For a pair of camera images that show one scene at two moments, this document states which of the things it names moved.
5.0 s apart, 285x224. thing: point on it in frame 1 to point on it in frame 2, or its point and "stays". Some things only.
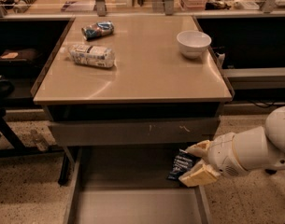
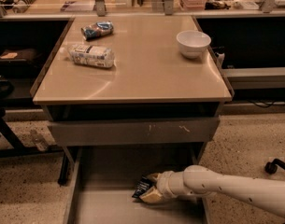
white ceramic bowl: x=192 y=43 stays
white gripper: x=223 y=155 to x=163 y=184
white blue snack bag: x=92 y=55 stays
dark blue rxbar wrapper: x=182 y=162 to x=144 y=185
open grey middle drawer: x=130 y=185 stays
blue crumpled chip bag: x=97 y=30 stays
